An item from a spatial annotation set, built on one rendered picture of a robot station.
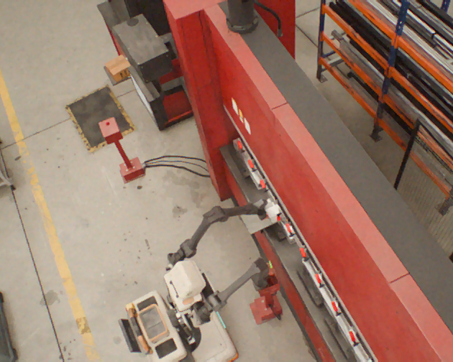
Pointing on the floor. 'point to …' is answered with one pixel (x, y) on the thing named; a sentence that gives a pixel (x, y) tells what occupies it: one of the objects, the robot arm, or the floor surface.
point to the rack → (390, 80)
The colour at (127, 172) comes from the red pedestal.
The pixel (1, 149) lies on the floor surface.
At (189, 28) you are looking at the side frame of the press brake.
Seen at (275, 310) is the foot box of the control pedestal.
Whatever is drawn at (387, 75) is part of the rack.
